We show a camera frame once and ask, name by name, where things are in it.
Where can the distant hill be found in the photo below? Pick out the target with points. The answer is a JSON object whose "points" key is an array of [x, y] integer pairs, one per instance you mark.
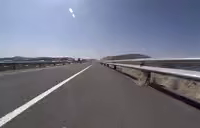
{"points": [[128, 56]]}

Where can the grey asphalt road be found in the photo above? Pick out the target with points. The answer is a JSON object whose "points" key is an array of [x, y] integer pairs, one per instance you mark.
{"points": [[98, 100]]}

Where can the metal guardrail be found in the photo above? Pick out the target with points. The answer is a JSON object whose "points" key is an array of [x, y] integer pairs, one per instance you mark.
{"points": [[21, 63], [174, 71]]}

